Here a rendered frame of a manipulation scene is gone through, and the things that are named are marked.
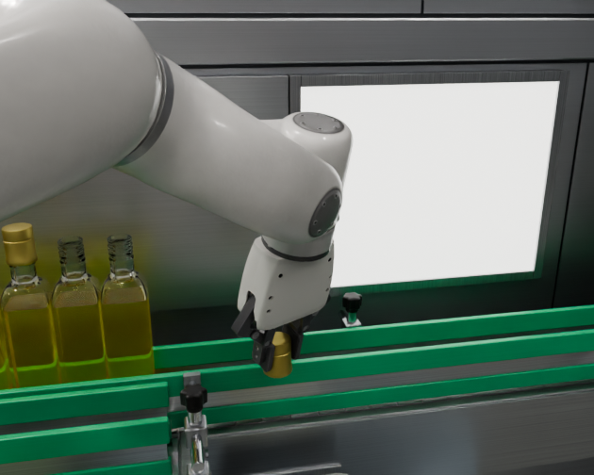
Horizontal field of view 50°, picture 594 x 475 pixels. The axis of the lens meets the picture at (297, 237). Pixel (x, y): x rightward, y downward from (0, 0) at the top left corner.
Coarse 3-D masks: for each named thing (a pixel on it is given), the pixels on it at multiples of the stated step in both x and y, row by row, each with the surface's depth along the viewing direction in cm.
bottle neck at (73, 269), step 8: (64, 240) 77; (72, 240) 77; (80, 240) 76; (64, 248) 75; (72, 248) 75; (80, 248) 76; (64, 256) 76; (72, 256) 76; (80, 256) 76; (64, 264) 76; (72, 264) 76; (80, 264) 76; (64, 272) 76; (72, 272) 76; (80, 272) 77; (72, 280) 76
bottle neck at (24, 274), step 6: (30, 264) 75; (12, 270) 75; (18, 270) 75; (24, 270) 75; (30, 270) 76; (12, 276) 75; (18, 276) 75; (24, 276) 75; (30, 276) 76; (36, 276) 77; (12, 282) 76; (18, 282) 75; (24, 282) 75; (30, 282) 76
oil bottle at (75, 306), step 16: (64, 288) 76; (80, 288) 76; (96, 288) 78; (64, 304) 76; (80, 304) 76; (96, 304) 77; (64, 320) 76; (80, 320) 77; (96, 320) 77; (64, 336) 77; (80, 336) 78; (96, 336) 78; (64, 352) 78; (80, 352) 78; (96, 352) 79; (64, 368) 78; (80, 368) 79; (96, 368) 79
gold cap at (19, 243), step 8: (8, 224) 75; (16, 224) 75; (24, 224) 75; (8, 232) 73; (16, 232) 73; (24, 232) 74; (32, 232) 75; (8, 240) 73; (16, 240) 73; (24, 240) 74; (32, 240) 75; (8, 248) 74; (16, 248) 74; (24, 248) 74; (32, 248) 75; (8, 256) 74; (16, 256) 74; (24, 256) 74; (32, 256) 75; (8, 264) 74; (16, 264) 74; (24, 264) 74
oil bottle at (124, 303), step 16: (112, 288) 77; (128, 288) 77; (144, 288) 78; (112, 304) 77; (128, 304) 77; (144, 304) 78; (112, 320) 77; (128, 320) 78; (144, 320) 78; (112, 336) 78; (128, 336) 79; (144, 336) 79; (112, 352) 79; (128, 352) 79; (144, 352) 80; (112, 368) 80; (128, 368) 80; (144, 368) 80
